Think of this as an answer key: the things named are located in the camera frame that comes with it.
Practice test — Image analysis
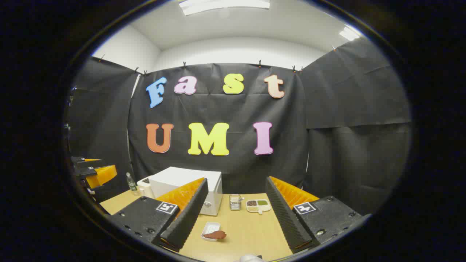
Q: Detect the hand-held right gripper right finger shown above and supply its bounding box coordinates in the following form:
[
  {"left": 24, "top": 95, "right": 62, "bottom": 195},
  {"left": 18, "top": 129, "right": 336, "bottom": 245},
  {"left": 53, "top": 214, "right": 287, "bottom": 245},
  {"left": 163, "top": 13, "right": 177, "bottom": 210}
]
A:
[{"left": 265, "top": 176, "right": 364, "bottom": 254}]

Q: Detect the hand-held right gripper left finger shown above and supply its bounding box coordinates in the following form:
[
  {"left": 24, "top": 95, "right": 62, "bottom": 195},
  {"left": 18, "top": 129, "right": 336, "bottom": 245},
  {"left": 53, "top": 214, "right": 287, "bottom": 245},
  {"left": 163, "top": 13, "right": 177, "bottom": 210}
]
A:
[{"left": 109, "top": 177, "right": 209, "bottom": 251}]

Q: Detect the long ceiling light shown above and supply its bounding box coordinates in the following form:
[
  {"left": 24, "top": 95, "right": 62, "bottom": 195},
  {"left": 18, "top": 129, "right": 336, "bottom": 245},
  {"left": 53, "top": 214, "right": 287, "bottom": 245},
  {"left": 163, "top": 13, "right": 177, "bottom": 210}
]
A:
[{"left": 178, "top": 0, "right": 270, "bottom": 16}]

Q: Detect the white rectangular tray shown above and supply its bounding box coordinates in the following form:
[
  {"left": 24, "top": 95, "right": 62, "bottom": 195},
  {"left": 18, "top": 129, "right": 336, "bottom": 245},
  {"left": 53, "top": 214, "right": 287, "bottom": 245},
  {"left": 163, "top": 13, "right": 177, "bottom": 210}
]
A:
[{"left": 201, "top": 222, "right": 221, "bottom": 242}]

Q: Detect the white microwave oven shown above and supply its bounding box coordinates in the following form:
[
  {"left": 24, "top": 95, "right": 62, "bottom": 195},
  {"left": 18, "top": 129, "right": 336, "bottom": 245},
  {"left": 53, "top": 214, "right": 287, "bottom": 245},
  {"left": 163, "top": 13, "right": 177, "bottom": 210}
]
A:
[{"left": 149, "top": 167, "right": 223, "bottom": 217}]

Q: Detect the white toaster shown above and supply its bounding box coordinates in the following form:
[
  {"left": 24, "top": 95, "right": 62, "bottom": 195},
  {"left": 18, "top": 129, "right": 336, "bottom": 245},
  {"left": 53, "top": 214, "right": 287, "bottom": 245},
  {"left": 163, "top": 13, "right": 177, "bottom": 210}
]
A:
[{"left": 137, "top": 176, "right": 155, "bottom": 199}]

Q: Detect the small ceiling light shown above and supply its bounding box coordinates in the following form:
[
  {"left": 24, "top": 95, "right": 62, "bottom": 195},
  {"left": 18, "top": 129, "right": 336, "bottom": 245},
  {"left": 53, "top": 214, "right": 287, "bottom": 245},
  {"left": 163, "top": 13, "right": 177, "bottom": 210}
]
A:
[{"left": 339, "top": 27, "right": 361, "bottom": 41}]

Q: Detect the white divided dish of beans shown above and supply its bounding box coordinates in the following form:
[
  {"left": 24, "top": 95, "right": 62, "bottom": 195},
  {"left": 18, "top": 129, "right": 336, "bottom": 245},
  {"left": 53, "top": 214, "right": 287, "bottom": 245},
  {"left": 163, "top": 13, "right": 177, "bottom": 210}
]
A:
[{"left": 246, "top": 199, "right": 272, "bottom": 214}]

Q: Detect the metal wire basket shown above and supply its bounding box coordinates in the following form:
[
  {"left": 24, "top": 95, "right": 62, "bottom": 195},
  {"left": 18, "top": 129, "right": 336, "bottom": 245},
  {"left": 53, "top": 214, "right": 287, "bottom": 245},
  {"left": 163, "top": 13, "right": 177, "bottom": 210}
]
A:
[{"left": 229, "top": 194, "right": 244, "bottom": 211}]

